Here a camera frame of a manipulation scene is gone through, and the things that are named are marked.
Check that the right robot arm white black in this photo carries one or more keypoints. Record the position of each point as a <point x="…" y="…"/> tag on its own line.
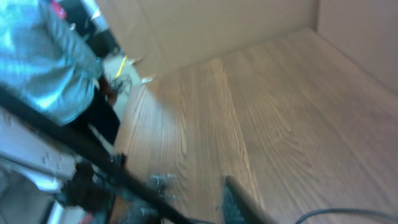
<point x="76" y="184"/>

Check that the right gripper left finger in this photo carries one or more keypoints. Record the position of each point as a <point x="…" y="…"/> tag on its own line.
<point x="152" y="202"/>

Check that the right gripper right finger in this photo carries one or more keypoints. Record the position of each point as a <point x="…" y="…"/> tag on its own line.
<point x="239" y="208"/>

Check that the person in grey shirt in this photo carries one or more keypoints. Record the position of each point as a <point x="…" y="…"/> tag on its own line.
<point x="54" y="71"/>

